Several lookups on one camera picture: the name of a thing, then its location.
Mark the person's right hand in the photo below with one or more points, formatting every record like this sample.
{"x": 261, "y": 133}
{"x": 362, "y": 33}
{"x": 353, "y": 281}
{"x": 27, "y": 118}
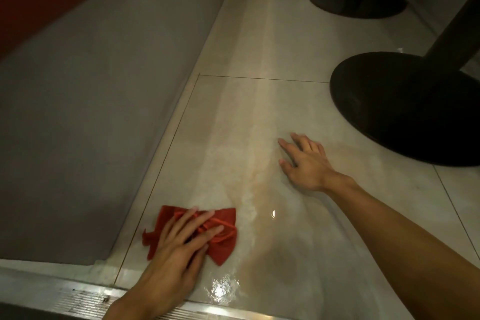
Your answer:
{"x": 309, "y": 168}

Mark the person's left hand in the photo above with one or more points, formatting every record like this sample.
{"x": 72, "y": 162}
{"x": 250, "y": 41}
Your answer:
{"x": 176, "y": 267}

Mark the red cloth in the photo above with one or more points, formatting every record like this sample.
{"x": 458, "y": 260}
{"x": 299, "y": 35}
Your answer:
{"x": 226, "y": 245}

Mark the person's right forearm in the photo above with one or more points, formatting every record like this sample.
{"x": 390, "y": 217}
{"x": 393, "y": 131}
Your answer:
{"x": 412, "y": 248}

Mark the beige tiled floor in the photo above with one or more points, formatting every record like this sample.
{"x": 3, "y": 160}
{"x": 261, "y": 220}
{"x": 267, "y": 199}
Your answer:
{"x": 262, "y": 31}

